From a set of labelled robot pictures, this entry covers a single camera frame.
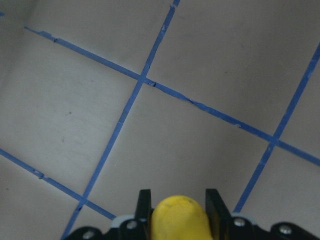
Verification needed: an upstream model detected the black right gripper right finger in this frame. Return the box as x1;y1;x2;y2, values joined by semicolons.
205;188;231;240

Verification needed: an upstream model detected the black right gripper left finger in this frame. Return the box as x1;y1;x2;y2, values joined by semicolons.
134;189;153;240

